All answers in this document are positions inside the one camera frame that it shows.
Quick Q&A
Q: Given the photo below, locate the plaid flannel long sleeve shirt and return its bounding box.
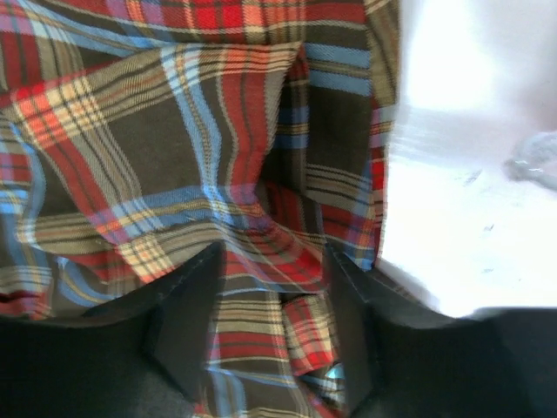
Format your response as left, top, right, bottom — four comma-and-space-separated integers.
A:
1, 1, 400, 417

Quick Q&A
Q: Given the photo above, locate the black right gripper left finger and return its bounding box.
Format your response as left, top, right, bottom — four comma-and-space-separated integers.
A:
86, 241, 225, 404

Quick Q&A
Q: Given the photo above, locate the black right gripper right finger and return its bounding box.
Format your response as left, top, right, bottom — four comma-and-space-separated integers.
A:
324, 243, 458, 415

